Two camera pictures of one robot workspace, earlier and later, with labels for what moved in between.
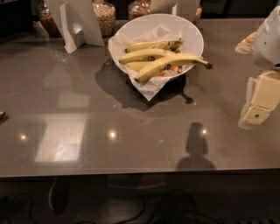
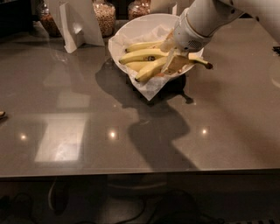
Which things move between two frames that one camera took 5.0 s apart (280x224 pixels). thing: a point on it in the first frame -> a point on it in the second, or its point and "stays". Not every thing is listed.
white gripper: (268, 44) -> (189, 37)
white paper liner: (118, 45) stays
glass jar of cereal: (138, 8) stays
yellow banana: (166, 64) stays
